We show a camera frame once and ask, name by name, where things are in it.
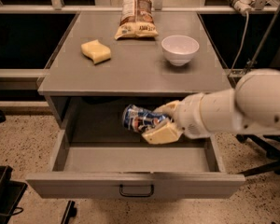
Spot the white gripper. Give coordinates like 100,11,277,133
142,93,210,145

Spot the blue pepsi can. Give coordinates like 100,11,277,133
122,105,167,133

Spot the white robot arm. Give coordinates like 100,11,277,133
143,69,280,145

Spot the grey cabinet counter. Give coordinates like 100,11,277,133
38,11,231,121

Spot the open grey drawer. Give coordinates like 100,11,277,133
26,131,245,200

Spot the white bowl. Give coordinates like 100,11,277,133
161,35,200,66

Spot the yellow sponge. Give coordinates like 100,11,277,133
81,40,111,64

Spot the chip bag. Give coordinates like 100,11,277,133
115,0,158,40

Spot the black office chair base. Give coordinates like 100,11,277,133
236,134,280,176

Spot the black caster foot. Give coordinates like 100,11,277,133
61,201,77,224

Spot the white power strip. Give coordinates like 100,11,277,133
227,0,254,16

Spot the black bin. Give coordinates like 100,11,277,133
0,166,27,224

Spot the black drawer handle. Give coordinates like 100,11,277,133
119,185,154,198

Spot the white cable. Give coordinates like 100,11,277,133
228,10,251,77

